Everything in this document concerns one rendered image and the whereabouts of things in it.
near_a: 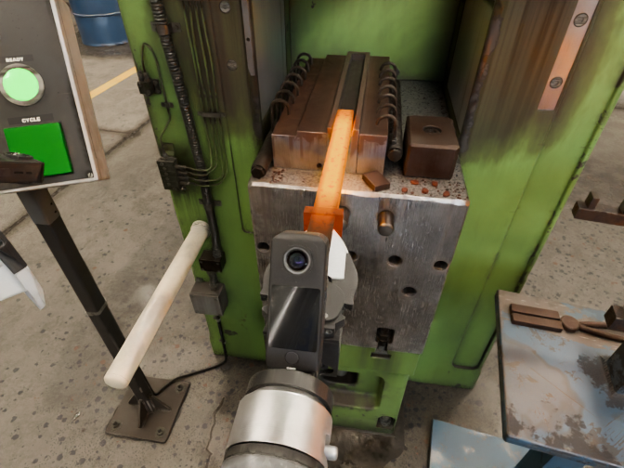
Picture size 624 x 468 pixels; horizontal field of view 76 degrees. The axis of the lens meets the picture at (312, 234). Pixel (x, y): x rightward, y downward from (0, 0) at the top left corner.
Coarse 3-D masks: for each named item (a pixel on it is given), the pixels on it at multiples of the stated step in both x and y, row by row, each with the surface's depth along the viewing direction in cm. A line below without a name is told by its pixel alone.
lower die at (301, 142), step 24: (312, 72) 93; (336, 72) 90; (384, 72) 90; (312, 96) 80; (336, 96) 78; (360, 96) 78; (288, 120) 74; (312, 120) 72; (360, 120) 70; (384, 120) 72; (288, 144) 71; (312, 144) 70; (360, 144) 69; (384, 144) 68; (312, 168) 73; (360, 168) 72
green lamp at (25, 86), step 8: (8, 72) 57; (16, 72) 58; (24, 72) 58; (8, 80) 58; (16, 80) 58; (24, 80) 58; (32, 80) 58; (8, 88) 58; (16, 88) 58; (24, 88) 58; (32, 88) 58; (16, 96) 58; (24, 96) 58; (32, 96) 59
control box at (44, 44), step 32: (0, 0) 56; (32, 0) 57; (0, 32) 57; (32, 32) 58; (64, 32) 59; (0, 64) 57; (32, 64) 58; (64, 64) 59; (0, 96) 58; (64, 96) 60; (0, 128) 59; (64, 128) 60; (96, 128) 67; (96, 160) 63; (0, 192) 60
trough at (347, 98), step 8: (352, 56) 98; (360, 56) 97; (352, 64) 96; (360, 64) 96; (352, 72) 92; (360, 72) 92; (344, 80) 84; (352, 80) 88; (360, 80) 88; (344, 88) 84; (352, 88) 84; (344, 96) 81; (352, 96) 81; (344, 104) 78; (352, 104) 78; (352, 128) 70
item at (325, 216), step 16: (352, 112) 70; (336, 128) 65; (336, 144) 61; (336, 160) 57; (336, 176) 54; (320, 192) 51; (336, 192) 51; (320, 208) 47; (336, 208) 48; (304, 224) 48; (320, 224) 45; (336, 224) 47
